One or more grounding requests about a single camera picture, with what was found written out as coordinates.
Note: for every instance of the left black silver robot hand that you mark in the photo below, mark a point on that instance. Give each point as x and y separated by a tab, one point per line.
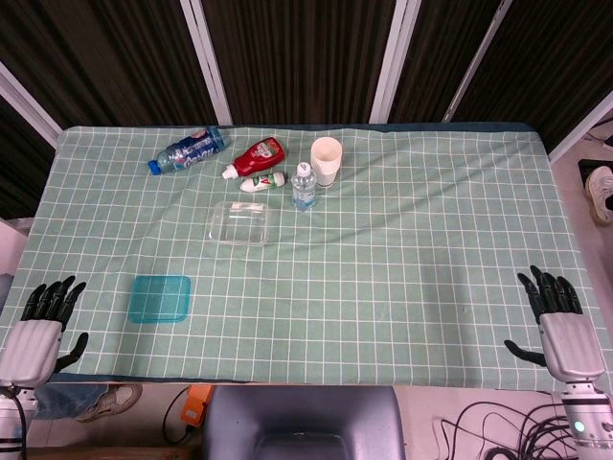
31	347

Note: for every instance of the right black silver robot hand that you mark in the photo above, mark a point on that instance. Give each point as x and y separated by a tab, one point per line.
572	342

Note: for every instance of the blue translucent plastic lid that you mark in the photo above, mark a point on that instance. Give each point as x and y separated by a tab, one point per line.
160	299

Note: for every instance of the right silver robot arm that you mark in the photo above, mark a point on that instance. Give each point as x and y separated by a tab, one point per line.
586	412

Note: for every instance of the clear plastic container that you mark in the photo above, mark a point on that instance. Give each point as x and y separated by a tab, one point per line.
239	225

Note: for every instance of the blue jeans leg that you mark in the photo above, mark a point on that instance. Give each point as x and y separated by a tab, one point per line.
67	400

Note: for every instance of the white sneaker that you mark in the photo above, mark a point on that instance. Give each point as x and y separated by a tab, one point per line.
112	400
601	191

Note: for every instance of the black flat floor object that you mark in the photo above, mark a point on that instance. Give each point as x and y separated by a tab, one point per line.
585	170

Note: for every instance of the orange device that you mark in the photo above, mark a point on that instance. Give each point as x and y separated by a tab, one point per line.
195	405

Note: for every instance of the green checked tablecloth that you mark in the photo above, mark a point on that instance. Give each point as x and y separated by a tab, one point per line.
359	287

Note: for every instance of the blue label drink bottle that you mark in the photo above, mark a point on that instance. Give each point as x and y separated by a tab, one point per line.
191	148

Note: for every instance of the grey robot torso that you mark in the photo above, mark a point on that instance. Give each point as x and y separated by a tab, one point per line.
301	421

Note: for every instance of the small white green bottle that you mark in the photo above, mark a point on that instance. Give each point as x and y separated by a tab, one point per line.
263	182

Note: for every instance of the red ketchup squeeze bottle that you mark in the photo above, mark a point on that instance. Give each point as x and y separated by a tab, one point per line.
256	158

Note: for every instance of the stack of white paper cups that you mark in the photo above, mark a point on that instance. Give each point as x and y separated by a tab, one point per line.
326	160

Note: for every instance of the clear water bottle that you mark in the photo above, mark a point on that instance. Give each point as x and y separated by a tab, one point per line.
304	189

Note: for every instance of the white partition post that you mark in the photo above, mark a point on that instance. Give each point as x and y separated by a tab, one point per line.
392	57
26	103
582	127
471	62
208	62

